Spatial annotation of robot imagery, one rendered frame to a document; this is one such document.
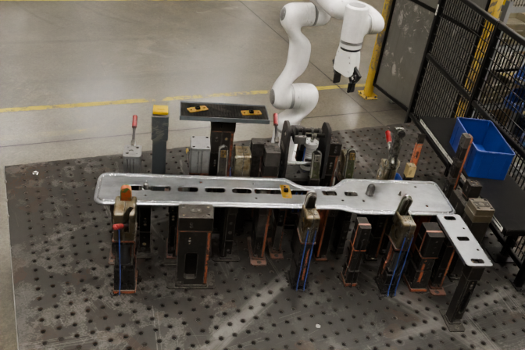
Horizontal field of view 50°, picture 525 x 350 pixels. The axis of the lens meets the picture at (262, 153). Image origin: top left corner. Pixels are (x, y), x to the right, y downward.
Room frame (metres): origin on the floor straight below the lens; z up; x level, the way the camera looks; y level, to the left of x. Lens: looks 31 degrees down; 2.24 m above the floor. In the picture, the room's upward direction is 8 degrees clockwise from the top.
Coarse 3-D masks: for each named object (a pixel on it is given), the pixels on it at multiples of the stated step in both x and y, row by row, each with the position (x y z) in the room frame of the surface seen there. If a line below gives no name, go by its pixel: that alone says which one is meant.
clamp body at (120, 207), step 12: (120, 204) 1.51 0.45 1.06; (132, 204) 1.52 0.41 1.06; (120, 216) 1.46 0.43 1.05; (132, 216) 1.47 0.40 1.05; (132, 228) 1.47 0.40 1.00; (120, 240) 1.46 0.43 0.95; (132, 240) 1.47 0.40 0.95; (120, 252) 1.48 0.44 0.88; (132, 252) 1.48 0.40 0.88; (120, 264) 1.47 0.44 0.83; (132, 264) 1.48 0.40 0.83; (120, 276) 1.45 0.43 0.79; (132, 276) 1.47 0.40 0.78; (120, 288) 1.46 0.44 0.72; (132, 288) 1.47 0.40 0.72
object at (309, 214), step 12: (300, 216) 1.67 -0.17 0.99; (312, 216) 1.62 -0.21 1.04; (300, 228) 1.65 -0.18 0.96; (312, 228) 1.61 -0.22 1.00; (300, 240) 1.62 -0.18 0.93; (312, 240) 1.61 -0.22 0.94; (300, 252) 1.61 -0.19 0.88; (300, 264) 1.62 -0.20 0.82; (288, 276) 1.67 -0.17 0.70; (300, 276) 1.61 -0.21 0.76; (300, 288) 1.61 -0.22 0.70
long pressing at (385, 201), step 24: (96, 192) 1.64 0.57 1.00; (144, 192) 1.68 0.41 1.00; (168, 192) 1.70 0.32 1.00; (192, 192) 1.72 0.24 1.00; (216, 192) 1.74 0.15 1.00; (336, 192) 1.86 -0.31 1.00; (360, 192) 1.88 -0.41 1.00; (384, 192) 1.90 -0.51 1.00; (408, 192) 1.93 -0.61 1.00; (432, 192) 1.95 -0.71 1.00
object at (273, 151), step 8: (264, 144) 2.02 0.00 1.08; (272, 144) 2.03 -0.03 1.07; (264, 152) 1.99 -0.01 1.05; (272, 152) 1.96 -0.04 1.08; (280, 152) 1.98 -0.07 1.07; (264, 160) 1.97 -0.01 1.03; (272, 160) 1.96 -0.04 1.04; (264, 168) 1.95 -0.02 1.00; (272, 168) 1.96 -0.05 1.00; (264, 176) 1.95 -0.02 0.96; (272, 176) 1.96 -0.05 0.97; (272, 192) 1.97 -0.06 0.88
